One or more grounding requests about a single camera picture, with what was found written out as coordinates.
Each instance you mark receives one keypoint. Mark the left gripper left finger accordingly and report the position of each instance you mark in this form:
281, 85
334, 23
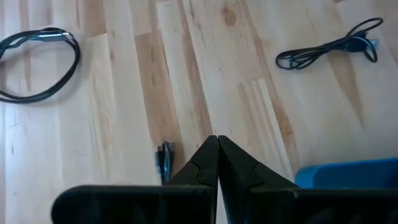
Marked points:
140, 205

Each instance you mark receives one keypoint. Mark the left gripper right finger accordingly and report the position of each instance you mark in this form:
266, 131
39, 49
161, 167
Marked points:
242, 174

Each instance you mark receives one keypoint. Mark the blue plastic bin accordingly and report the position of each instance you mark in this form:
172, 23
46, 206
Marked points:
342, 172

